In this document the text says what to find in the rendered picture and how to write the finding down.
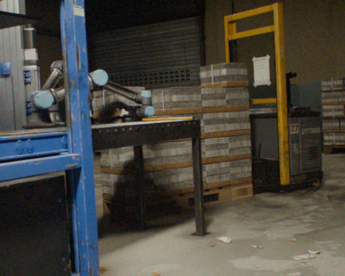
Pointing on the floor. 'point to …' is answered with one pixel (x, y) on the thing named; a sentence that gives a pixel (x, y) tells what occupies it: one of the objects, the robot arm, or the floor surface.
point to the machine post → (79, 136)
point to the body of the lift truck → (307, 147)
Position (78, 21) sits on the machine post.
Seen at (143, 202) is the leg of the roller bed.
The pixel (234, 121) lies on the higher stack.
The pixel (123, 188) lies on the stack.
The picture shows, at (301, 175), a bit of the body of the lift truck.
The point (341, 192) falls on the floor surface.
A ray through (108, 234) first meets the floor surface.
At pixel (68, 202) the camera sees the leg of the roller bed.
